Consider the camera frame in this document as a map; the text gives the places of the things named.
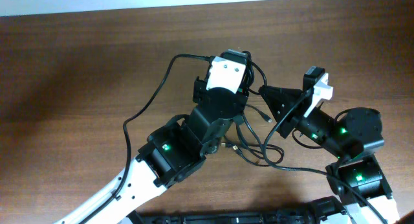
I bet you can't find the black cable bundle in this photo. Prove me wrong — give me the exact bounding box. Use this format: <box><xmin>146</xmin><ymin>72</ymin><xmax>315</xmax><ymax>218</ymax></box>
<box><xmin>221</xmin><ymin>50</ymin><xmax>285</xmax><ymax>168</ymax></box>

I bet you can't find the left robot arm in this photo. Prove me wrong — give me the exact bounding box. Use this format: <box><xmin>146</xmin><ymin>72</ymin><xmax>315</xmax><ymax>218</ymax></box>
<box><xmin>59</xmin><ymin>78</ymin><xmax>248</xmax><ymax>223</ymax></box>

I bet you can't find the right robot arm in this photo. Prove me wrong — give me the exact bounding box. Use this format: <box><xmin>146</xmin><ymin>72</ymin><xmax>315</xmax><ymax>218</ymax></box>
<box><xmin>259</xmin><ymin>85</ymin><xmax>399</xmax><ymax>223</ymax></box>

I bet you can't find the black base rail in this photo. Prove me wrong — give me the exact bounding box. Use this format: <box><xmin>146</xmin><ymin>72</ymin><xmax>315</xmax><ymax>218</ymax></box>
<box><xmin>121</xmin><ymin>196</ymin><xmax>351</xmax><ymax>224</ymax></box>

